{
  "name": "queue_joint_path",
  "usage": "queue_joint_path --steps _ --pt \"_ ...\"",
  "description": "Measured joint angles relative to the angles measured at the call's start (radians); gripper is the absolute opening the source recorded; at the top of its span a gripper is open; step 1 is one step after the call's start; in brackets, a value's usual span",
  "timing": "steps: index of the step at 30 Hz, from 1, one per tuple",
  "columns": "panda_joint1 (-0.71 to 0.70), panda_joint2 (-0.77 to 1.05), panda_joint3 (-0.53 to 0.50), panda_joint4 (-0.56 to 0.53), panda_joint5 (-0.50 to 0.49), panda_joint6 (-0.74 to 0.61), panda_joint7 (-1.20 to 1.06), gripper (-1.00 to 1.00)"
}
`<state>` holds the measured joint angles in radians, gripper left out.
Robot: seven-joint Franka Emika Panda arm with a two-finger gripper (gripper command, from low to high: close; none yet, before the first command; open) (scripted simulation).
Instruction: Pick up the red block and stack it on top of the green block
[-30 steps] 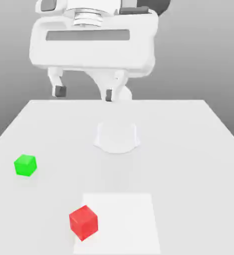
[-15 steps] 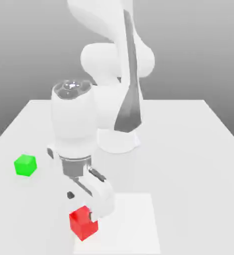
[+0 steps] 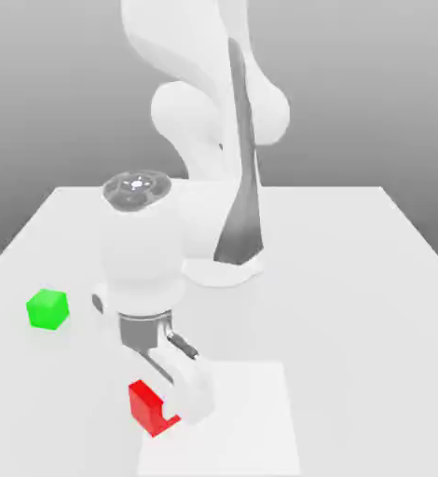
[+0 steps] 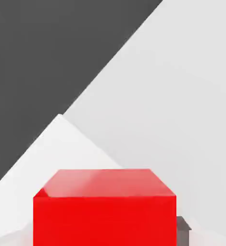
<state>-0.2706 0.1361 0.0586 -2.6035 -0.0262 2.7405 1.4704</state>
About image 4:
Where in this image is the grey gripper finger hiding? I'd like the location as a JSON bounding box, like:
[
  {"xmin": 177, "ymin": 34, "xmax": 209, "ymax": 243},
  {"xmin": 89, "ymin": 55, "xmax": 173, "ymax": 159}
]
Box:
[{"xmin": 176, "ymin": 216, "xmax": 192, "ymax": 246}]

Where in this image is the small red cube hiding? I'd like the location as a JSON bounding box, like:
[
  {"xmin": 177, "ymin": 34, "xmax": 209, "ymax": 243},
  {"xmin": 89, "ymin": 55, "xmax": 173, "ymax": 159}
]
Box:
[{"xmin": 33, "ymin": 168, "xmax": 177, "ymax": 246}]

